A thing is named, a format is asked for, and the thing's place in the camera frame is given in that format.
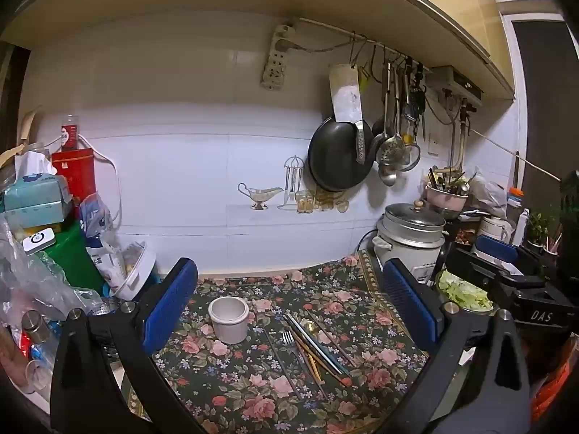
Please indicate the small potted plant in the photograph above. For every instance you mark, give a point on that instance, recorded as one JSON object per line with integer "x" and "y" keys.
{"x": 540, "y": 228}

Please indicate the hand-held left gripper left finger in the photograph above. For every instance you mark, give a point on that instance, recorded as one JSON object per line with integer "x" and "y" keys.
{"x": 169, "y": 303}

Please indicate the teal tissue box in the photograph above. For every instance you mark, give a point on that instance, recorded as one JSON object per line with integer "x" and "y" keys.
{"x": 36, "y": 199}

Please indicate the steel cleaver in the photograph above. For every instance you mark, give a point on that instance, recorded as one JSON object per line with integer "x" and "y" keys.
{"x": 346, "y": 95}

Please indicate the white cup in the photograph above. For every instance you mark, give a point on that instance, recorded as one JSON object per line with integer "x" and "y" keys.
{"x": 228, "y": 325}

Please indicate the red-labelled bottle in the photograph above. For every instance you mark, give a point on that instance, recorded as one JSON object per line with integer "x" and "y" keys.
{"x": 69, "y": 138}

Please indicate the orange cloth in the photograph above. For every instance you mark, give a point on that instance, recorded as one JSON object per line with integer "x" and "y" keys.
{"x": 558, "y": 389}

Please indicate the silver fork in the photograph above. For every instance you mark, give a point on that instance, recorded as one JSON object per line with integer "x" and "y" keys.
{"x": 291, "y": 361}

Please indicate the small steel ladle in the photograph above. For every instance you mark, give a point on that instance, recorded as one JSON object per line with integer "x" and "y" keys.
{"x": 388, "y": 175}

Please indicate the white lidded jar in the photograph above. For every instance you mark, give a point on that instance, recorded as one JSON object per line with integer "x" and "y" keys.
{"x": 135, "y": 271}

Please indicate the thin wooden pole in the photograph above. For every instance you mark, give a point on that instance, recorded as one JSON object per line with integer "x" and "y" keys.
{"x": 511, "y": 153}

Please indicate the small metal tin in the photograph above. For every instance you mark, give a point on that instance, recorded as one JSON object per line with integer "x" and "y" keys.
{"x": 35, "y": 327}

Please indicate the dark thin chopstick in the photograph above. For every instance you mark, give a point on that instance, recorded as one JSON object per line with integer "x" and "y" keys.
{"x": 280, "y": 366}

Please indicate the dark window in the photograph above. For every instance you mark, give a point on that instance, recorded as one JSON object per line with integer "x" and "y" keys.
{"x": 549, "y": 99}

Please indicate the green box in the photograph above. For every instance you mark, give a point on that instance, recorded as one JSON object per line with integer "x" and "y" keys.
{"x": 74, "y": 257}

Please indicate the orange-capped bottle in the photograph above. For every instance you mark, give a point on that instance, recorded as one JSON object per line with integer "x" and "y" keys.
{"x": 515, "y": 203}

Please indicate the small white device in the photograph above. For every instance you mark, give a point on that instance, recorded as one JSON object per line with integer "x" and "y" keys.
{"x": 38, "y": 239}

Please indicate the metal wall pipes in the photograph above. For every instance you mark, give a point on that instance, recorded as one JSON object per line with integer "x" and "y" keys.
{"x": 461, "y": 135}

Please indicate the white electric kettle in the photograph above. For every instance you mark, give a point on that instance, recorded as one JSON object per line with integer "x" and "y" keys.
{"x": 493, "y": 230}

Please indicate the mesh strainer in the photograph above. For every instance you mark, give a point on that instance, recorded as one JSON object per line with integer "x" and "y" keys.
{"x": 411, "y": 158}

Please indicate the white rice cooker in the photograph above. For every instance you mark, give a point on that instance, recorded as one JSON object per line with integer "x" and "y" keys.
{"x": 409, "y": 239}

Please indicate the bowl of lettuce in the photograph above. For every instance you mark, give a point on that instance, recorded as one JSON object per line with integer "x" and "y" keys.
{"x": 466, "y": 294}

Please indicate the dark floral tablecloth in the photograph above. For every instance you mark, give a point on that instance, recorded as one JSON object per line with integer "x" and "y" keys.
{"x": 253, "y": 384}

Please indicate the red box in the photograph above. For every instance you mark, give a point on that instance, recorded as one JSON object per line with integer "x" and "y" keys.
{"x": 74, "y": 174}

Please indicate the silver metal chopstick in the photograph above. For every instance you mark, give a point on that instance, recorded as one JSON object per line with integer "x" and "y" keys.
{"x": 312, "y": 346}
{"x": 323, "y": 346}

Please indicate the white power strip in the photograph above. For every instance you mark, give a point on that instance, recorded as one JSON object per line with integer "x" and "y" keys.
{"x": 276, "y": 63}

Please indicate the metal hanging rail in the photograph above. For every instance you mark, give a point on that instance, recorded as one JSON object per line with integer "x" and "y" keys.
{"x": 325, "y": 27}

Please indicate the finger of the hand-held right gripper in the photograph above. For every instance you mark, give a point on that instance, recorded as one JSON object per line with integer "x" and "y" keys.
{"x": 495, "y": 245}

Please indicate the black wok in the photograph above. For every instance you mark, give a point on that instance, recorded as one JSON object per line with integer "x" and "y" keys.
{"x": 337, "y": 158}

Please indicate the pink utensil pot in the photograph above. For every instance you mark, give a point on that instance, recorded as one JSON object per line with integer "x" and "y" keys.
{"x": 445, "y": 199}

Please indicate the white wall switch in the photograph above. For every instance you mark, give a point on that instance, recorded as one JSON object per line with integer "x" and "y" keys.
{"x": 434, "y": 145}

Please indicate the large clear plastic bag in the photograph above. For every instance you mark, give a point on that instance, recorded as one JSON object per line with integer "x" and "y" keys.
{"x": 31, "y": 280}

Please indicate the crumpled clear plastic bag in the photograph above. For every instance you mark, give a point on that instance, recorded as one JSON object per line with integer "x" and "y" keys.
{"x": 491, "y": 194}

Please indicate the white plastic bottle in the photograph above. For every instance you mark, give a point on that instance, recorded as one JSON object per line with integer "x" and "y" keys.
{"x": 522, "y": 228}

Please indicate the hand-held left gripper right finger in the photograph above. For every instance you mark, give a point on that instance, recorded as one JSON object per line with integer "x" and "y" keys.
{"x": 409, "y": 307}

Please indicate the gold spoon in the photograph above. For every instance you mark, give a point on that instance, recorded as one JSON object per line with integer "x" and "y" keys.
{"x": 308, "y": 325}

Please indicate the white wall-mounted appliance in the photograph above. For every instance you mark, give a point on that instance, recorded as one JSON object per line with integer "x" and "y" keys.
{"x": 454, "y": 82}

